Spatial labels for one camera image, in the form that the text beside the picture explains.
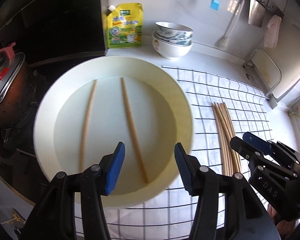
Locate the wooden chopstick three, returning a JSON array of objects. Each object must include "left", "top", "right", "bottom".
[{"left": 212, "top": 104, "right": 228, "bottom": 176}]

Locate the wooden chopstick five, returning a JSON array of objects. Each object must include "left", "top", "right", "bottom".
[{"left": 215, "top": 103, "right": 233, "bottom": 176}]

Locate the wooden chopstick two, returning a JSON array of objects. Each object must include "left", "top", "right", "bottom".
[{"left": 79, "top": 80, "right": 97, "bottom": 172}]

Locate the wooden chopstick eight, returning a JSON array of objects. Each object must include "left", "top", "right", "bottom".
[{"left": 218, "top": 103, "right": 241, "bottom": 173}]

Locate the wooden chopstick six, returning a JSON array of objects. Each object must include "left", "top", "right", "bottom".
[{"left": 216, "top": 103, "right": 234, "bottom": 176}]

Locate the wooden chopstick seven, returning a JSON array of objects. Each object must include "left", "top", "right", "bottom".
[{"left": 218, "top": 103, "right": 237, "bottom": 173}]

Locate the wooden chopstick four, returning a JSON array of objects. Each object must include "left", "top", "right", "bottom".
[{"left": 214, "top": 104, "right": 230, "bottom": 176}]

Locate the person's right hand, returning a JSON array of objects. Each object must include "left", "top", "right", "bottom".
[{"left": 267, "top": 204, "right": 300, "bottom": 239}]

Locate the wooden chopstick nine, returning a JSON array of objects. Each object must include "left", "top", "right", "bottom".
[{"left": 221, "top": 103, "right": 241, "bottom": 172}]

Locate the wooden chopstick ten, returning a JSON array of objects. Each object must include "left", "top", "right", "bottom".
[{"left": 223, "top": 103, "right": 242, "bottom": 172}]

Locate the round cream tray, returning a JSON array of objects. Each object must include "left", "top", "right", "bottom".
[{"left": 33, "top": 56, "right": 193, "bottom": 208}]

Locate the cutting board in rack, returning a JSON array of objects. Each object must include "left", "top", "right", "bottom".
[{"left": 243, "top": 47, "right": 300, "bottom": 110}]

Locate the black gas stove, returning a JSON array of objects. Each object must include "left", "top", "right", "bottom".
[{"left": 0, "top": 67, "right": 50, "bottom": 183}]

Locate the pink hanging rag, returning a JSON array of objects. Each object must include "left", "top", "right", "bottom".
[{"left": 264, "top": 15, "right": 282, "bottom": 48}]

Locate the bottom white bowl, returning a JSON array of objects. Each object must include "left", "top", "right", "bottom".
[{"left": 152, "top": 36, "right": 193, "bottom": 60}]

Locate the middle patterned bowl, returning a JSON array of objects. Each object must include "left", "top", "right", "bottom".
[{"left": 152, "top": 31, "right": 192, "bottom": 46}]

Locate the patterned bowl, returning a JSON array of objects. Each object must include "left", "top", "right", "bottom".
[
  {"left": 152, "top": 31, "right": 192, "bottom": 46},
  {"left": 155, "top": 22, "right": 193, "bottom": 40}
]

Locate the hanging metal cleaver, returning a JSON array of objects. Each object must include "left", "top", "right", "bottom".
[{"left": 248, "top": 0, "right": 266, "bottom": 28}]

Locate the dark pot with lid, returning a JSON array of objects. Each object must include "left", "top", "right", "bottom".
[{"left": 0, "top": 42, "right": 32, "bottom": 128}]

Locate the top patterned bowl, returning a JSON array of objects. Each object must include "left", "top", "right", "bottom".
[{"left": 155, "top": 22, "right": 193, "bottom": 40}]

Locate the yellow seasoning pouch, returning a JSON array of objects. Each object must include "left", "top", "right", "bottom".
[{"left": 106, "top": 3, "right": 143, "bottom": 49}]

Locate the white long-handled brush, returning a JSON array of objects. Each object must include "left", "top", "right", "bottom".
[{"left": 219, "top": 0, "right": 244, "bottom": 50}]

